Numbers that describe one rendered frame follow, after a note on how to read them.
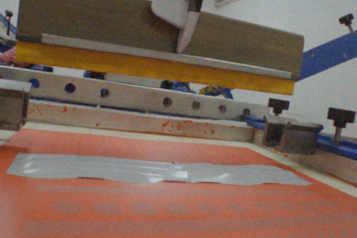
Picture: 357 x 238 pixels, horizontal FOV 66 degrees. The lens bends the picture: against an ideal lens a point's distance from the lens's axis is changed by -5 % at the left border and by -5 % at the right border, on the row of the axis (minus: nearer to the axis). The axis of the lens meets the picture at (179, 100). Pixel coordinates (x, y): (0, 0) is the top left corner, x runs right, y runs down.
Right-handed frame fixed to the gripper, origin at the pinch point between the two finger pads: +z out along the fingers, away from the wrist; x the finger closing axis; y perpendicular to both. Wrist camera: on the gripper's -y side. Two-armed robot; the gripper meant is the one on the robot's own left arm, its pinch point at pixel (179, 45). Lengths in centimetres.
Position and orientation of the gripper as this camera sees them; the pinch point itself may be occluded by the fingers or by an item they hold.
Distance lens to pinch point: 40.2
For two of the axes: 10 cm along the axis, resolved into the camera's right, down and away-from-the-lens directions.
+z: -1.6, 9.9, 0.5
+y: -9.3, -1.3, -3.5
